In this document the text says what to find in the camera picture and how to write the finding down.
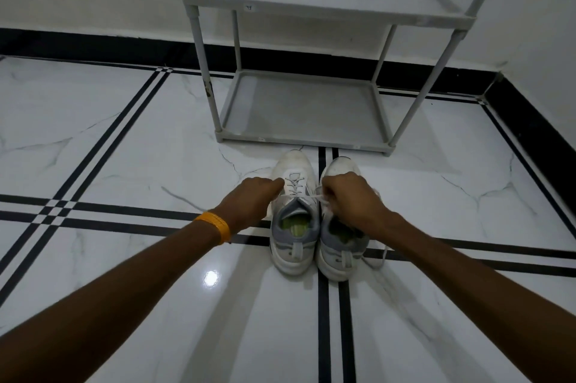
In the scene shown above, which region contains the person's left hand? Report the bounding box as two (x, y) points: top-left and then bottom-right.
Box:
(212, 176), (285, 235)

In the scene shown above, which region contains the person's right hand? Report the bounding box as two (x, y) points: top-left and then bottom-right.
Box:
(321, 171), (389, 240)

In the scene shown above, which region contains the white and grey sneaker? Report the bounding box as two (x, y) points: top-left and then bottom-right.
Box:
(315, 156), (389, 282)
(268, 149), (321, 276)

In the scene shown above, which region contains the person's right forearm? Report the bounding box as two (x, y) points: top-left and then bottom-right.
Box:
(365, 211), (576, 383)

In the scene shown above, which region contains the person's left forearm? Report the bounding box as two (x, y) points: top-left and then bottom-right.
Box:
(0, 219), (222, 383)

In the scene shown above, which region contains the orange wristband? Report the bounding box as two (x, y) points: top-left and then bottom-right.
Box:
(193, 211), (232, 246)

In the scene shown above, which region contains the grey two-tier shoe rack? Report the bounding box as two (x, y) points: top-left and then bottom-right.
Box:
(173, 0), (503, 157)

